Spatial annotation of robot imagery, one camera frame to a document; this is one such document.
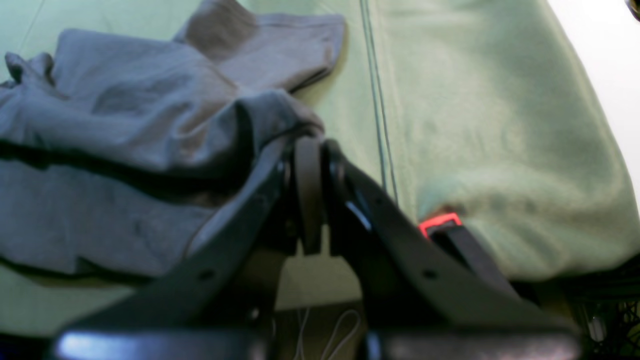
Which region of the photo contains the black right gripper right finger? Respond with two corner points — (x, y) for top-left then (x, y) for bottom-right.
(322, 140), (583, 360)

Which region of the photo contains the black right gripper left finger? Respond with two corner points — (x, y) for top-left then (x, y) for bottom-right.
(50, 139), (297, 360)

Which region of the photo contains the grey t-shirt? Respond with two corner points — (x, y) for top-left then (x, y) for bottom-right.
(1, 0), (346, 277)

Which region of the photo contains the red black clamp left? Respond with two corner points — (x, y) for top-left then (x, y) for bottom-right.
(418, 212), (520, 299)

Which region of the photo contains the green table cloth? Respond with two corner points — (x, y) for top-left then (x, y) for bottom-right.
(1, 0), (639, 337)

